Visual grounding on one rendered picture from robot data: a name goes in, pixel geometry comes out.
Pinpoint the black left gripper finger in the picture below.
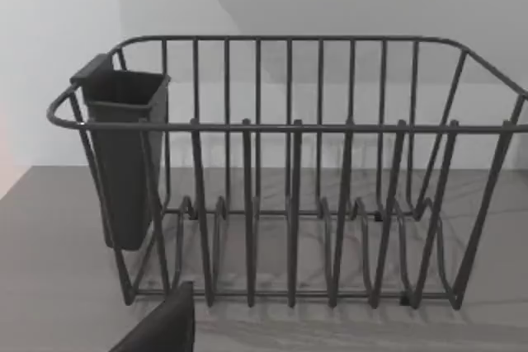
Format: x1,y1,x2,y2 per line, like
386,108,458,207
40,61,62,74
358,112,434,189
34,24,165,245
109,280,196,352

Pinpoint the dark grey cutlery holder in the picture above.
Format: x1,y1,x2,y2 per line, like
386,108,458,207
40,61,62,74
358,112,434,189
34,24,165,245
69,54,172,251

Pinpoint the dark grey wire dish rack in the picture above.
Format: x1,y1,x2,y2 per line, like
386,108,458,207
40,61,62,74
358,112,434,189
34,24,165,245
46,35,528,311

